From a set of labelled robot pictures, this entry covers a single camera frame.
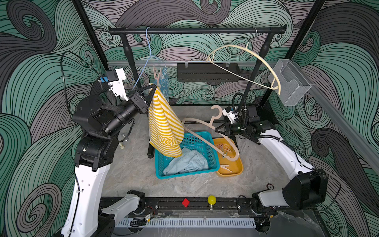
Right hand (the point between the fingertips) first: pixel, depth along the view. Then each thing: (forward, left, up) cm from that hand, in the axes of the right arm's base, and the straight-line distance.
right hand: (215, 130), depth 76 cm
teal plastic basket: (-7, +30, -20) cm, 37 cm away
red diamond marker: (-29, +16, -21) cm, 40 cm away
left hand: (-7, +25, +36) cm, 44 cm away
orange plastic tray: (-7, -12, -24) cm, 28 cm away
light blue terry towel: (-9, +13, -16) cm, 23 cm away
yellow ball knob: (-29, +3, -20) cm, 35 cm away
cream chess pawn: (+3, +58, -21) cm, 62 cm away
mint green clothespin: (-12, -3, -5) cm, 14 cm away
